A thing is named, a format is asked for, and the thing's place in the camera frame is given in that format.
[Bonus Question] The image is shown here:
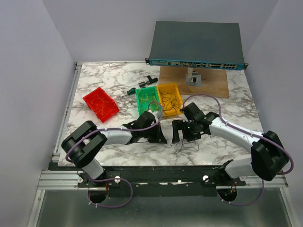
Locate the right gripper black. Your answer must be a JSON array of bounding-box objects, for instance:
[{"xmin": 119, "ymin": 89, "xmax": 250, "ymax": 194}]
[{"xmin": 172, "ymin": 119, "xmax": 201, "ymax": 143}]

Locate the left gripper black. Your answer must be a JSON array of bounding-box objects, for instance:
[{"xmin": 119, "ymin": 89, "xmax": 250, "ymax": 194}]
[{"xmin": 141, "ymin": 122, "xmax": 167, "ymax": 144}]

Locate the yellow cable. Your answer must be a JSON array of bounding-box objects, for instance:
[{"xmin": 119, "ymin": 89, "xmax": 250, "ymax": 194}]
[{"xmin": 138, "ymin": 91, "xmax": 159, "ymax": 113}]

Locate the yellow plastic bin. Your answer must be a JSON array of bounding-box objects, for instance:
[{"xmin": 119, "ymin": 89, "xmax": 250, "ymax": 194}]
[{"xmin": 156, "ymin": 83, "xmax": 183, "ymax": 117}]

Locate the green plastic bin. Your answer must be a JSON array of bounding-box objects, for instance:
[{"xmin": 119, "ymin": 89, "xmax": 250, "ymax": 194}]
[{"xmin": 135, "ymin": 86, "xmax": 160, "ymax": 115}]

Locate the red plastic bin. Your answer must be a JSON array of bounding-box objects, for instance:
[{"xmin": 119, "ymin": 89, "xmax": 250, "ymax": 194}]
[{"xmin": 82, "ymin": 87, "xmax": 120, "ymax": 123}]

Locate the orange cable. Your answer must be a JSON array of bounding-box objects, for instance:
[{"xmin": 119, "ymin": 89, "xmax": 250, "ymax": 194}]
[{"xmin": 89, "ymin": 93, "xmax": 116, "ymax": 116}]

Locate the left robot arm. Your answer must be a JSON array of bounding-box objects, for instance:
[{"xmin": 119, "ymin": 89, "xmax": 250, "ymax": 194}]
[{"xmin": 61, "ymin": 111, "xmax": 167, "ymax": 187}]

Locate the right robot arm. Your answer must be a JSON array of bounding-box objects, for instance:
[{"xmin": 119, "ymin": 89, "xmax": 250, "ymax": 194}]
[{"xmin": 172, "ymin": 103, "xmax": 290, "ymax": 185}]

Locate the wooden board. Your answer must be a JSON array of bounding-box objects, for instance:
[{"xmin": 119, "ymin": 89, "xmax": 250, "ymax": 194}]
[{"xmin": 159, "ymin": 66, "xmax": 230, "ymax": 98}]

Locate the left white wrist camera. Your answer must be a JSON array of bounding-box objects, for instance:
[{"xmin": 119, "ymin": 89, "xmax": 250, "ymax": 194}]
[{"xmin": 151, "ymin": 111, "xmax": 163, "ymax": 121}]

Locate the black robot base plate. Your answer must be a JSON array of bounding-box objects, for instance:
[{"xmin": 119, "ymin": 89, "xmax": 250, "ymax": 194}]
[{"xmin": 47, "ymin": 165, "xmax": 275, "ymax": 198}]

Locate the grey metal bracket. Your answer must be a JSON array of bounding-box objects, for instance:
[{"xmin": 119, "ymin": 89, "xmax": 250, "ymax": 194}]
[{"xmin": 185, "ymin": 68, "xmax": 202, "ymax": 87}]

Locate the black T-handle tool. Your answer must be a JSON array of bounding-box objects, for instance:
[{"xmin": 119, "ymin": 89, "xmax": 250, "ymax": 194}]
[{"xmin": 138, "ymin": 75, "xmax": 158, "ymax": 88}]

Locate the green handled screwdriver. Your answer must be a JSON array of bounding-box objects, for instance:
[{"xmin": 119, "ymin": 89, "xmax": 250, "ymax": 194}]
[{"xmin": 123, "ymin": 87, "xmax": 136, "ymax": 97}]

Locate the blue network switch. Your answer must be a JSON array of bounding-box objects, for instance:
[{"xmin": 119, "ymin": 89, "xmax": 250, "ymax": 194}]
[{"xmin": 145, "ymin": 21, "xmax": 248, "ymax": 70}]

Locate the aluminium frame rail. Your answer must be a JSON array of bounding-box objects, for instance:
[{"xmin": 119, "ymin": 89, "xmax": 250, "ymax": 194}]
[{"xmin": 38, "ymin": 166, "xmax": 288, "ymax": 190}]

